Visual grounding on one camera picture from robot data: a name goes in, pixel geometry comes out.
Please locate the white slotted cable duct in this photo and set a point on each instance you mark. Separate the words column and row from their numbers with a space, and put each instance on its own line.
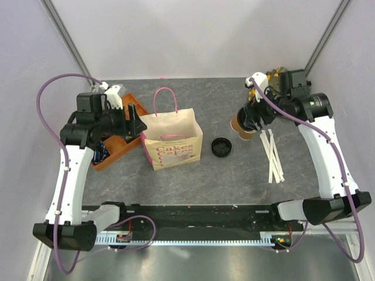
column 112, row 239

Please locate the white wrapped straw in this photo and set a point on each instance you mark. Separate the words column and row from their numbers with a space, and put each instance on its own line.
column 277, row 160
column 273, row 167

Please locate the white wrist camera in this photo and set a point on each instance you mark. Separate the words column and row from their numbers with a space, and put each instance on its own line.
column 258, row 82
column 114, row 93

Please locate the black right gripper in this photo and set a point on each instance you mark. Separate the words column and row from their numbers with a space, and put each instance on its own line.
column 253, row 109

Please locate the brown paper cup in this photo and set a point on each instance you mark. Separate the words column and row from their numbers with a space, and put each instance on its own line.
column 236, row 126

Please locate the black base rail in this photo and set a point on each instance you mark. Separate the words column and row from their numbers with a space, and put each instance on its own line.
column 203, row 221

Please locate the stacked brown paper cups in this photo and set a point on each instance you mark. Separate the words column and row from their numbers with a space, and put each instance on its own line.
column 246, row 136

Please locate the black cup lid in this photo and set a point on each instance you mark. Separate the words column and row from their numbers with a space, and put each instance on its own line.
column 221, row 147
column 245, row 118

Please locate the pink and cream paper bag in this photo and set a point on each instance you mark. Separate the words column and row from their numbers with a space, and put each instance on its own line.
column 171, row 138

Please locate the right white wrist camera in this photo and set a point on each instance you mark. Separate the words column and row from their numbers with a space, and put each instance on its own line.
column 258, row 82

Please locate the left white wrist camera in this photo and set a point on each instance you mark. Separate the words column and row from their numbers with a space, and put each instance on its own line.
column 114, row 93

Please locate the camouflage folded cloth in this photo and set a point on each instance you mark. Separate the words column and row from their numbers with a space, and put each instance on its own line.
column 273, row 90

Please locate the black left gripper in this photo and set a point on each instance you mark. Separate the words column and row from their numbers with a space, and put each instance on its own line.
column 135, row 126

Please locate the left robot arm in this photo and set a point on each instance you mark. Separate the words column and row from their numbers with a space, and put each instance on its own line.
column 97, row 115

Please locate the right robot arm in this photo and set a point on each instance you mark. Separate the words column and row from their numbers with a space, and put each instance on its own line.
column 288, row 94

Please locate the blue striped rolled tie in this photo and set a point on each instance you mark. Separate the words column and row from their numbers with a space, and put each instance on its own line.
column 100, row 153

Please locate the orange compartment tray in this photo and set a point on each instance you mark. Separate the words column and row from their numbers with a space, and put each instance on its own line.
column 118, row 146

